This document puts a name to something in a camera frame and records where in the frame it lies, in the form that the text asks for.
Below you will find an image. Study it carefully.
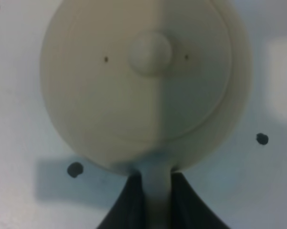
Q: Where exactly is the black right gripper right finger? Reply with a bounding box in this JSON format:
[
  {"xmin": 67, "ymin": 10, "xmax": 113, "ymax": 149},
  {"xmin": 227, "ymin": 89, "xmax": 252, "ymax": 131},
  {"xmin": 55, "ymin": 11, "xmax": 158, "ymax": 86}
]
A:
[{"xmin": 171, "ymin": 173, "xmax": 229, "ymax": 229}]

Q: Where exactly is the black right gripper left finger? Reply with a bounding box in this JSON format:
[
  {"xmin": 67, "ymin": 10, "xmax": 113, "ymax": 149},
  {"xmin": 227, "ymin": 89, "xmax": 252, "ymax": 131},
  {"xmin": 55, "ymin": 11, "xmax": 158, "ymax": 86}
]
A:
[{"xmin": 98, "ymin": 174, "xmax": 146, "ymax": 229}]

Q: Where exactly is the beige ceramic teapot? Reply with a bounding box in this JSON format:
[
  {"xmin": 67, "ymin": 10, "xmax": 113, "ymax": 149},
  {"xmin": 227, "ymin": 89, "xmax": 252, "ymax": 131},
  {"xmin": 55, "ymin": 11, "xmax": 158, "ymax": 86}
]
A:
[{"xmin": 40, "ymin": 0, "xmax": 252, "ymax": 229}]

